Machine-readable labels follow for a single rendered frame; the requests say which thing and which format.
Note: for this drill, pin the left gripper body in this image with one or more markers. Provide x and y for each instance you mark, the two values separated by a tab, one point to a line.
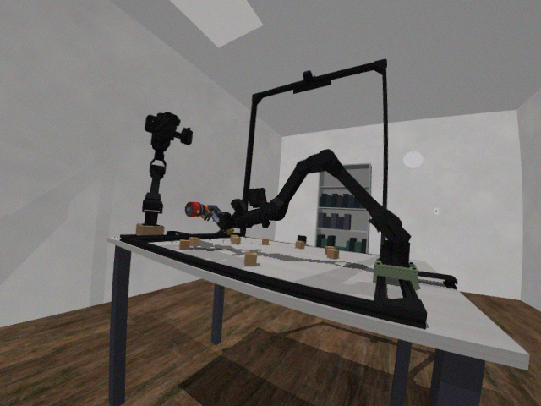
227	221

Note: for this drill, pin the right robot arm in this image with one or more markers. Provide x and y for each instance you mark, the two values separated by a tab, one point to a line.
153	200

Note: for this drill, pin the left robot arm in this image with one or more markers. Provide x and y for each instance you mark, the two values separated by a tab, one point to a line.
393	254

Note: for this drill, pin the black hose nozzle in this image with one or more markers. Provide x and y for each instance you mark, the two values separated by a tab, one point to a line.
196	209

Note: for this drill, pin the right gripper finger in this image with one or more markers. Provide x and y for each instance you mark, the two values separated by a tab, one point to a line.
186	133
159	124

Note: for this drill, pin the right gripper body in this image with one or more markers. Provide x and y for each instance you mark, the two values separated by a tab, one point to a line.
167	134

